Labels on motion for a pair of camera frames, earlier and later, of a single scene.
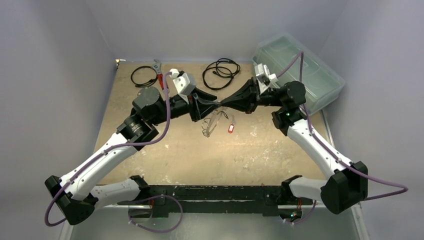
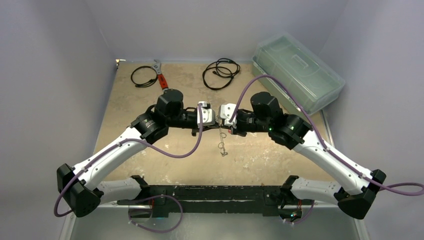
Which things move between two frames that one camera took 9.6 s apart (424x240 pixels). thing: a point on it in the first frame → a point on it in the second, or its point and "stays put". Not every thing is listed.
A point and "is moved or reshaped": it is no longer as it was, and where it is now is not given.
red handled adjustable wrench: [157, 67] stays put
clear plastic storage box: [291, 60] stays put
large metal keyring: [208, 125] is moved or reshaped
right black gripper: [253, 97] → [234, 129]
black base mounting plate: [166, 201] stays put
